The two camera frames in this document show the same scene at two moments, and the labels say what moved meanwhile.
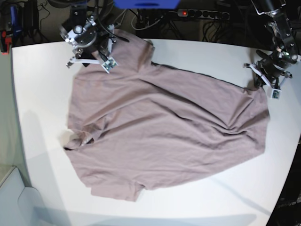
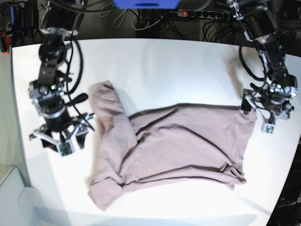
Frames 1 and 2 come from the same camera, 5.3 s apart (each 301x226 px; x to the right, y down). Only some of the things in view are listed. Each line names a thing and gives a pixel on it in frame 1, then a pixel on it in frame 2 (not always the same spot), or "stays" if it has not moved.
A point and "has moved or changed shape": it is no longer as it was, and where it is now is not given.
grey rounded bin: (20, 205) stays
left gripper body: (91, 42) to (74, 126)
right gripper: (273, 68) to (270, 112)
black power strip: (209, 14) stays
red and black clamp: (4, 42) stays
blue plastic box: (147, 4) stays
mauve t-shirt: (142, 123) has moved or changed shape
